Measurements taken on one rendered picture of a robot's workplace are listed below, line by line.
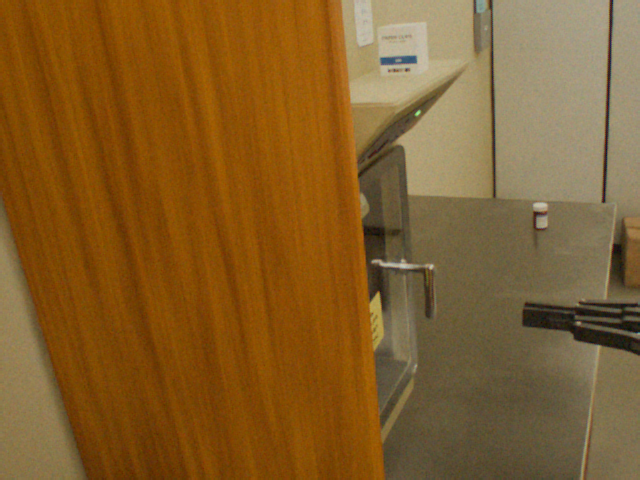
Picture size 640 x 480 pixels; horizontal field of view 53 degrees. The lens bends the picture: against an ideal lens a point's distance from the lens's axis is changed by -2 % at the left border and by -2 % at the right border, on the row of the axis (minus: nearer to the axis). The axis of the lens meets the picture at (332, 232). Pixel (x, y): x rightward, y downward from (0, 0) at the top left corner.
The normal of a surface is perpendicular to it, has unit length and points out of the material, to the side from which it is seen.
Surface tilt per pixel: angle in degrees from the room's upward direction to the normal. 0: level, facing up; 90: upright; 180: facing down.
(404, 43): 90
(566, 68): 90
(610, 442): 0
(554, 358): 0
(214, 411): 90
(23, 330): 90
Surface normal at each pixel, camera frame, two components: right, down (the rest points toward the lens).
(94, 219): -0.41, 0.36
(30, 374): 0.91, 0.06
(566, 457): -0.10, -0.93
